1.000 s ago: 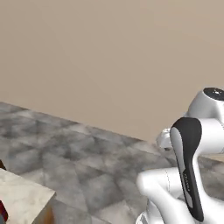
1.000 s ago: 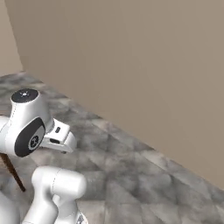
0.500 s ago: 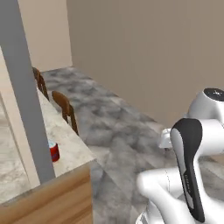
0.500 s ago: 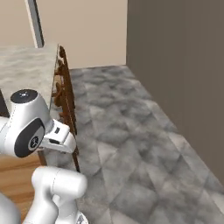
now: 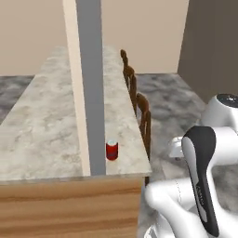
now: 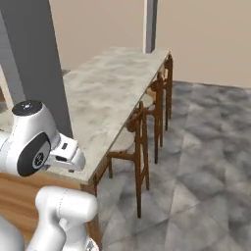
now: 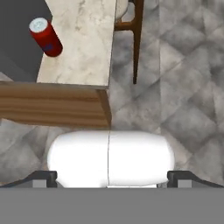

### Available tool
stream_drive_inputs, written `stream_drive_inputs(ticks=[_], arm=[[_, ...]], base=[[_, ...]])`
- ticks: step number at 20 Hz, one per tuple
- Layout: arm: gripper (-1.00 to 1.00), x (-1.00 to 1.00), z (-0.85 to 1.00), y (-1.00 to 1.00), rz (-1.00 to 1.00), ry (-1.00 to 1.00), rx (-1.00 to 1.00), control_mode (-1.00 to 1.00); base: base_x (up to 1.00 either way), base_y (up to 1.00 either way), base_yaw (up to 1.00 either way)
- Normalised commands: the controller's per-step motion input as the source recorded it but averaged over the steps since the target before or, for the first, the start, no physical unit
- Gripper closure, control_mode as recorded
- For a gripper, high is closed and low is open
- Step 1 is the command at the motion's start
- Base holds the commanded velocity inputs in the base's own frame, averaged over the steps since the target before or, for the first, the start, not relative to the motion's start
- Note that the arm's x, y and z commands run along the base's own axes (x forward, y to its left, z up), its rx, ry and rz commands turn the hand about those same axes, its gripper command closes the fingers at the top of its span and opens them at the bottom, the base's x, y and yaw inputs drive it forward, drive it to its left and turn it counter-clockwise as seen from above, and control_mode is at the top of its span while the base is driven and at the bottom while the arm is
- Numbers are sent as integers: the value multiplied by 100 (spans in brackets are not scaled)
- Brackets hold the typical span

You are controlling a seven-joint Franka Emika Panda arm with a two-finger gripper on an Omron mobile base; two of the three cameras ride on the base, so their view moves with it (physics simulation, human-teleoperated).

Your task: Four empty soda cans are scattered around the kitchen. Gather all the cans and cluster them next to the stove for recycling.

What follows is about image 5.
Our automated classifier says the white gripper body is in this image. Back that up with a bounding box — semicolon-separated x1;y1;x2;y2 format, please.
168;136;187;161

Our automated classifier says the red soda can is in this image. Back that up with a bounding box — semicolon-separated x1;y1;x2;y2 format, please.
105;139;119;162

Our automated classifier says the brown wooden chair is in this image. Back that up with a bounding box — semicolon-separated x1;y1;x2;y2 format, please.
119;48;130;75
136;92;152;187
123;65;139;117

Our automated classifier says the grey and beige column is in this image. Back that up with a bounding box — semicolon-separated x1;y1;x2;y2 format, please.
62;0;107;177

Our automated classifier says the wooden island cabinet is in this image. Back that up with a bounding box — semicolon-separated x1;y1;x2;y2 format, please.
0;176;147;238

